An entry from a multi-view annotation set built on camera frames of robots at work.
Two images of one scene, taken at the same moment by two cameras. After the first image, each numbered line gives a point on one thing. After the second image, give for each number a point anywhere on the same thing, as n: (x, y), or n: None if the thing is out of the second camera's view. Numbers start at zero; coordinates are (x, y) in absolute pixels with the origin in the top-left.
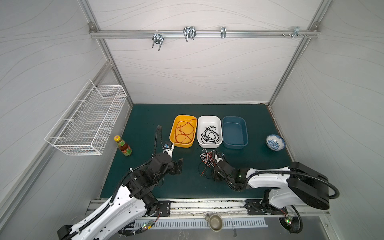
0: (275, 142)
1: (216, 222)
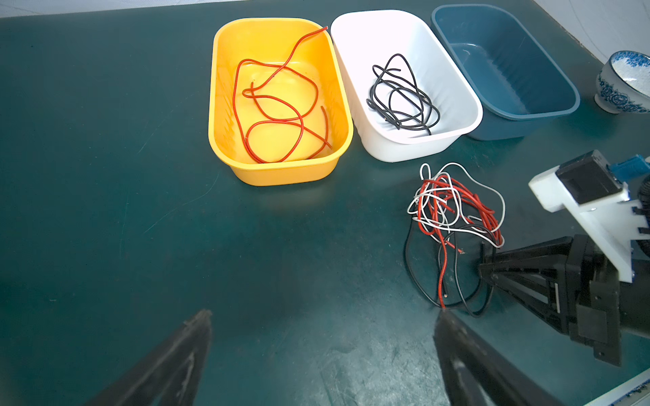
0: (623, 83)
1: None
